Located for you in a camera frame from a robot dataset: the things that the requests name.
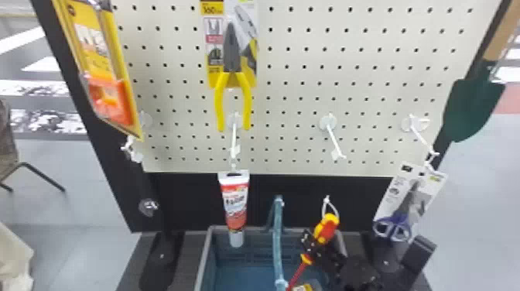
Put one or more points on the white pegboard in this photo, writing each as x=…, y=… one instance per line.
x=325, y=73

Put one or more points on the yellow pliers on card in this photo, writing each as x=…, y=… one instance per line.
x=232, y=57

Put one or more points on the blue basket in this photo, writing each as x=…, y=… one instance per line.
x=252, y=268

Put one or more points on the white red sealant tube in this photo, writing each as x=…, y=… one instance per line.
x=235, y=199

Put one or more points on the blue scissors on card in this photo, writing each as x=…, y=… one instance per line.
x=396, y=227

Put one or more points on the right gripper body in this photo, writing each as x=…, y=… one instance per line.
x=359, y=276

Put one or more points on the red yellow screwdriver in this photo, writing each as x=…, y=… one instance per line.
x=325, y=229

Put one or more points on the green trowel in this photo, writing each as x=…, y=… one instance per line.
x=469, y=107

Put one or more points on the orange tool on yellow card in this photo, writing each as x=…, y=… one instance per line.
x=106, y=87

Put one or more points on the grey chair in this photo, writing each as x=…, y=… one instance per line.
x=8, y=142

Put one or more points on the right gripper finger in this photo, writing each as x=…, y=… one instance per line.
x=331, y=256
x=306, y=241

